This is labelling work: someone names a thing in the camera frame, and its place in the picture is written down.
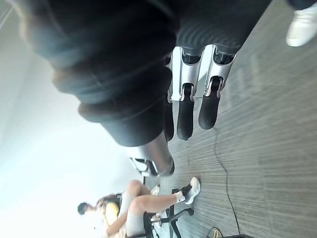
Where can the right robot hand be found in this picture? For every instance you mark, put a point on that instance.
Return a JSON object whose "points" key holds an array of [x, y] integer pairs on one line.
{"points": [[106, 74]]}

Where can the seated person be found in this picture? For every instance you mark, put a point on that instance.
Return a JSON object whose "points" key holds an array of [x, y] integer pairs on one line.
{"points": [[138, 203]]}

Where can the black office chair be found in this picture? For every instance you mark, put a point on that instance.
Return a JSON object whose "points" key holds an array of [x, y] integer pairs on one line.
{"points": [[171, 213]]}

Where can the standing person's white shoe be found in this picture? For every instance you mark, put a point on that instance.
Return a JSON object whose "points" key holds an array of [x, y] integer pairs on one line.
{"points": [[301, 26]]}

